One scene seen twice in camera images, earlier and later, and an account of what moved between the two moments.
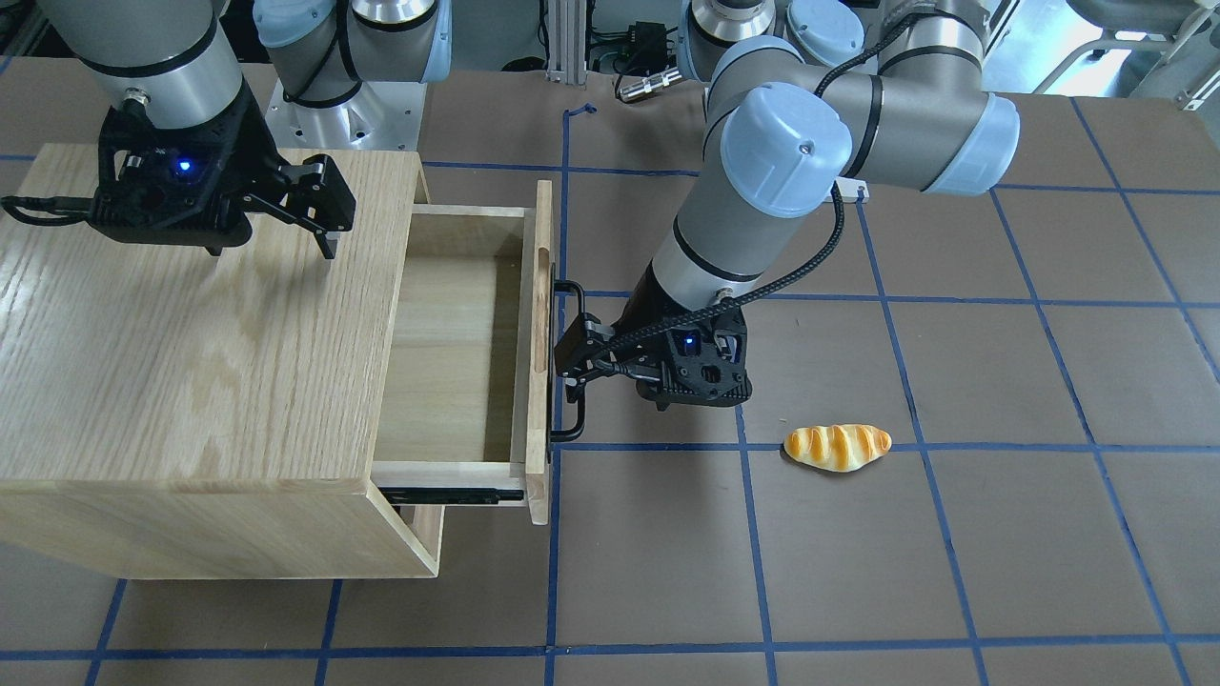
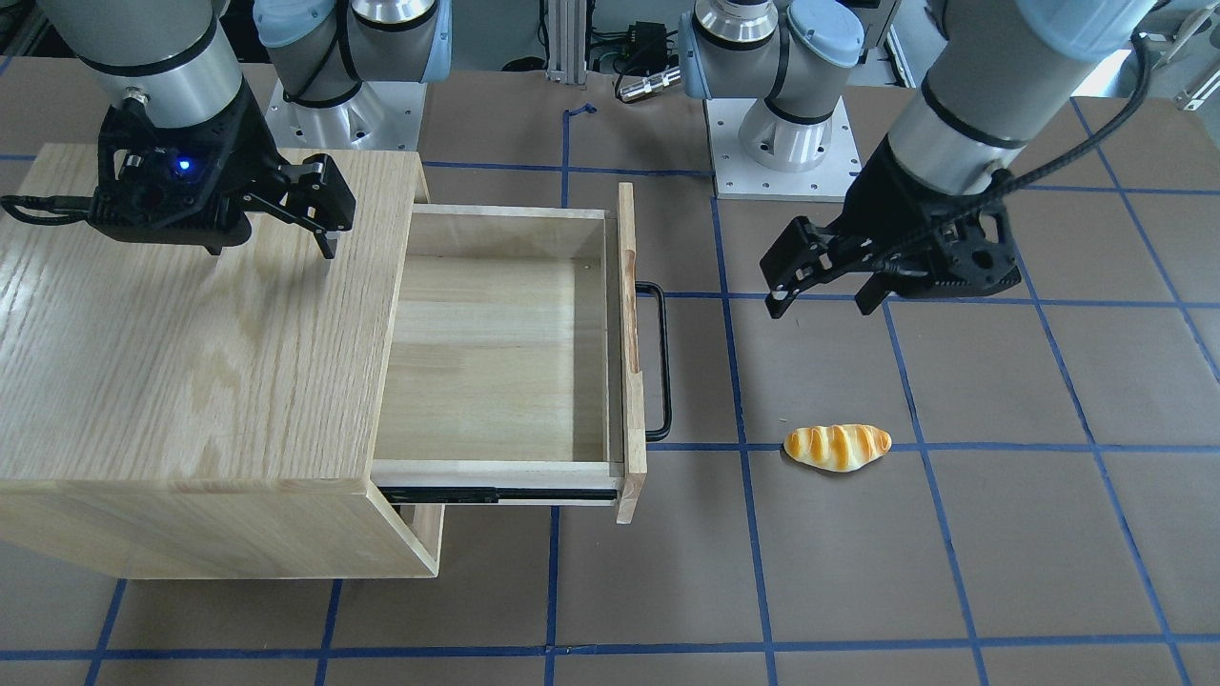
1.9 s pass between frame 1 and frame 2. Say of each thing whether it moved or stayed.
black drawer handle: moved
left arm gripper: moved
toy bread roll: stayed
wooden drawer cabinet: stayed
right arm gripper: stayed
